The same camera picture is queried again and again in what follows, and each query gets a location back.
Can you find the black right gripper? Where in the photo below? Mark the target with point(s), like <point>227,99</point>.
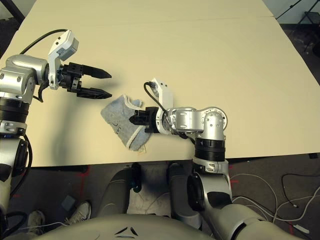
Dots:
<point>151,120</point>

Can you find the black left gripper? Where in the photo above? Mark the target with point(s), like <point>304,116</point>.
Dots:
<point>72,77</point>

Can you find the blue grey rag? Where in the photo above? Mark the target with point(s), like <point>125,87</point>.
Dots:
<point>117,115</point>

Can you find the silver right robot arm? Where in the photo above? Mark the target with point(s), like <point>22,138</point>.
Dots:
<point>212,122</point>

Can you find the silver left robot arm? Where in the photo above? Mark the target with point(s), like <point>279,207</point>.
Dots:
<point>20,72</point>

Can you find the dark grey left robot leg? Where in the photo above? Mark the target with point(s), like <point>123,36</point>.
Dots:
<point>115,192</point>

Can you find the dark grey robot leg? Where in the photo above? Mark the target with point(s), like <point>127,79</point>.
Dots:
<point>178,195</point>
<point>115,192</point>

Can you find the pale sheet on floor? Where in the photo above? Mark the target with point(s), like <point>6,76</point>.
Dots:
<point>150,202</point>

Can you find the dark grey right robot leg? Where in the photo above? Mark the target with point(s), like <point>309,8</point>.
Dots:
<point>178,195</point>

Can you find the black table foot bar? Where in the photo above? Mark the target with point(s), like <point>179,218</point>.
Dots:
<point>57,168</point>

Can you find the black framed side table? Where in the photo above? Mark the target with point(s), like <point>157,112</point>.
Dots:
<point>16,10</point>

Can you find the small grey floor box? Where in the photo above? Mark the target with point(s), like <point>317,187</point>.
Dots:
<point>68,203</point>

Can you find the white grey sneaker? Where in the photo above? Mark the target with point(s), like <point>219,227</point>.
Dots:
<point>80,212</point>
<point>36,221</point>

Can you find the grey robot torso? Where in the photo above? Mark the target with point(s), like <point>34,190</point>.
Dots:
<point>112,227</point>

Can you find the black tripod stand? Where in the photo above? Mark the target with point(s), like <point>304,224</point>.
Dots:
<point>310,17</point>

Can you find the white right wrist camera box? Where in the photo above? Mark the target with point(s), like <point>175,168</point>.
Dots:
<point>165,93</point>

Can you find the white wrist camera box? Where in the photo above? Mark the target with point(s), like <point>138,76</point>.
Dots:
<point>63,46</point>
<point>165,93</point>

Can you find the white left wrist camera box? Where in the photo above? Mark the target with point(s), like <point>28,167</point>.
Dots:
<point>63,46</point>

